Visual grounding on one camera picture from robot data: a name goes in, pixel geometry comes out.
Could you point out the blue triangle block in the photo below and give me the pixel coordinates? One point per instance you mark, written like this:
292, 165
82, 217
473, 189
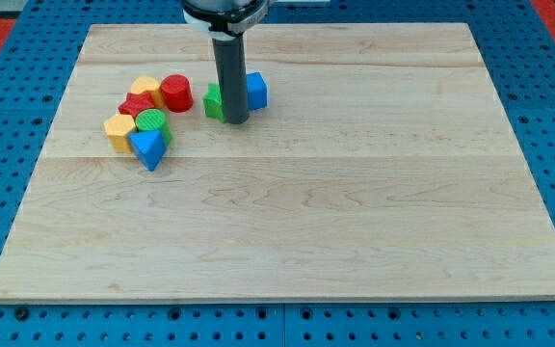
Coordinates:
149, 147

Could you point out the green circle block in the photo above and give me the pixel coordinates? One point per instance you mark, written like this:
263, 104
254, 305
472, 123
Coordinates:
154, 119

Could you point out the yellow hexagon block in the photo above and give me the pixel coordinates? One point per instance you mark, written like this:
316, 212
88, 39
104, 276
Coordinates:
117, 129

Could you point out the blue cube block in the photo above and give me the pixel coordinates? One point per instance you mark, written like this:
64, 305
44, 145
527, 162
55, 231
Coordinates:
257, 91

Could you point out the green star block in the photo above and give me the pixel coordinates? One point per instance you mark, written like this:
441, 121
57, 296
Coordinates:
212, 102

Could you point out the light wooden board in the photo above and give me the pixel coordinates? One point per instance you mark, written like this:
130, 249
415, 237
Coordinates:
384, 169

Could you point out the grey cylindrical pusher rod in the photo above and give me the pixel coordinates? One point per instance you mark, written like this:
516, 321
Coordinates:
232, 76

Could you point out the red cylinder block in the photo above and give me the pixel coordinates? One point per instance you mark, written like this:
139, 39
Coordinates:
176, 91

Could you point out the red star block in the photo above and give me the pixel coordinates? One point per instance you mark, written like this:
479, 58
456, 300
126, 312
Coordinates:
135, 103

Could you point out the yellow heart block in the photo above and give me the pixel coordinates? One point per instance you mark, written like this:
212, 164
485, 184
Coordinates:
147, 84

